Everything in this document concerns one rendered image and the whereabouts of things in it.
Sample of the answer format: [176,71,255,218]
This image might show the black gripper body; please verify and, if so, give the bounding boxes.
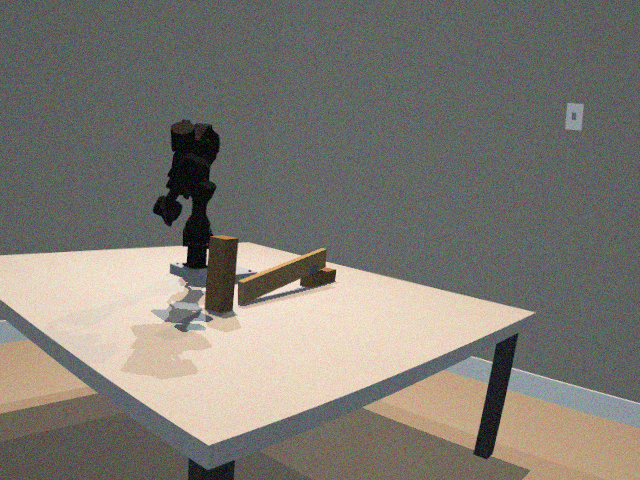
[153,153,209,217]

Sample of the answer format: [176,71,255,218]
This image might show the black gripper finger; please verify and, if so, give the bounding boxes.
[178,163,206,200]
[155,202,181,226]

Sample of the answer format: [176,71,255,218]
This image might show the long wooden rail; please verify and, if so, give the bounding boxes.
[238,248,327,304]

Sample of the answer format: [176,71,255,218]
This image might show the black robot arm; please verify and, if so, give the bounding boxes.
[170,120,219,269]

